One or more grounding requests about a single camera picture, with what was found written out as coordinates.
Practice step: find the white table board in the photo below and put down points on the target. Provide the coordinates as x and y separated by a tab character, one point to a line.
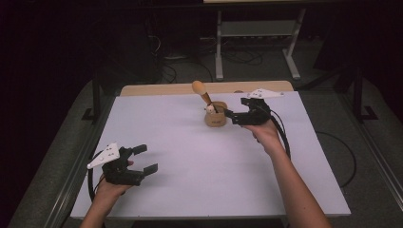
190	158

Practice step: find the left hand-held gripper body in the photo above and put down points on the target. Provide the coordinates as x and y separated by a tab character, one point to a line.
118	175

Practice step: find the person's left hand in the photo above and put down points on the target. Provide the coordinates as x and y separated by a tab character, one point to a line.
107	191

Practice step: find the round beige brush holder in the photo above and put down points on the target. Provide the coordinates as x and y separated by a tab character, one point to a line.
215	122

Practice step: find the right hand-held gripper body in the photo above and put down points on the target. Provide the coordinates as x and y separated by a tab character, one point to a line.
256	115

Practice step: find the aluminium frame rail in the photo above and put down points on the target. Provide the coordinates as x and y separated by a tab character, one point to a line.
380	161
72	186

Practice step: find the black frame post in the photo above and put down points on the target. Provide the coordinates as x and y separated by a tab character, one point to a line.
358	95
96	95

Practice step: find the white metal stand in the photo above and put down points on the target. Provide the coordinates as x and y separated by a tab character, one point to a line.
218	47

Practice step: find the person's right hand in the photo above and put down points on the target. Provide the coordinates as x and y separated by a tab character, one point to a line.
266	134

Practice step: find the wooden table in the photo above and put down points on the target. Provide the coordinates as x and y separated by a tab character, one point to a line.
158	89

